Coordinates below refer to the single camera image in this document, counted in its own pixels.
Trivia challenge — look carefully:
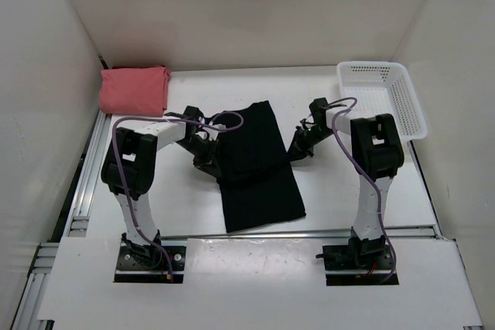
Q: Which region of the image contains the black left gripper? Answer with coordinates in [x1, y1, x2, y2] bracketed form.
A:
[176, 134, 222, 179]

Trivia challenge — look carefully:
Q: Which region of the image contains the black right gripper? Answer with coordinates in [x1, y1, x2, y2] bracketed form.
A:
[282, 124, 337, 163]

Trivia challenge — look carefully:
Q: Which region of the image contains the black t-shirt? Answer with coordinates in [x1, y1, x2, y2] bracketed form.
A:
[217, 101, 306, 233]

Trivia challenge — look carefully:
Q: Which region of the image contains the pink t-shirt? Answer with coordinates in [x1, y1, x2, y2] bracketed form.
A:
[99, 66, 171, 117]

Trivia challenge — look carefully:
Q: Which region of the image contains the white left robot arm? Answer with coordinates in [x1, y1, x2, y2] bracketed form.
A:
[101, 106, 244, 274]

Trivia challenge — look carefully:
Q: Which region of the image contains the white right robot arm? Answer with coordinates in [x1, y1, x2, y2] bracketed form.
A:
[288, 97, 405, 269]

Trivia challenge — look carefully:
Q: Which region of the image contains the white plastic basket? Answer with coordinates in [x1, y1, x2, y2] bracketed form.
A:
[336, 61, 428, 142]

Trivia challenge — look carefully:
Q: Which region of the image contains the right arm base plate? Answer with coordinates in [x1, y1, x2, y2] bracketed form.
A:
[316, 245, 399, 287]

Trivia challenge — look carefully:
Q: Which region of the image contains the aluminium table edge rail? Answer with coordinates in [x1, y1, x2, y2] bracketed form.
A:
[65, 223, 442, 241]

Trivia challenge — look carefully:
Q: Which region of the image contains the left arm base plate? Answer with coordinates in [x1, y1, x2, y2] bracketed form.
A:
[114, 233, 186, 284]

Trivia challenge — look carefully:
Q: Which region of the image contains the aluminium side frame rail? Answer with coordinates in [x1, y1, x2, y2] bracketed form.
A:
[11, 113, 111, 329]

